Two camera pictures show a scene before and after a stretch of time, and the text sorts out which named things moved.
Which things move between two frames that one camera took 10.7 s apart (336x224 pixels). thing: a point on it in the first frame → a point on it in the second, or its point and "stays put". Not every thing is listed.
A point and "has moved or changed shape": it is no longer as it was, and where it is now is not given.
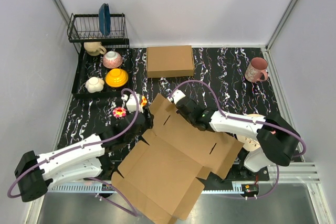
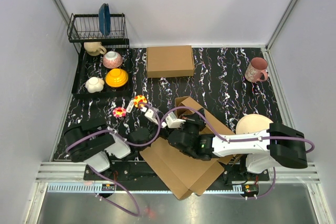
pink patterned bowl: [112, 60] stays put
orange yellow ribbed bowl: [116, 77] stays put
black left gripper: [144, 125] → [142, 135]
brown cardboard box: [164, 177] has moved or changed shape
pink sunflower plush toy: [119, 112] stays put
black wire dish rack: [103, 67] stays put
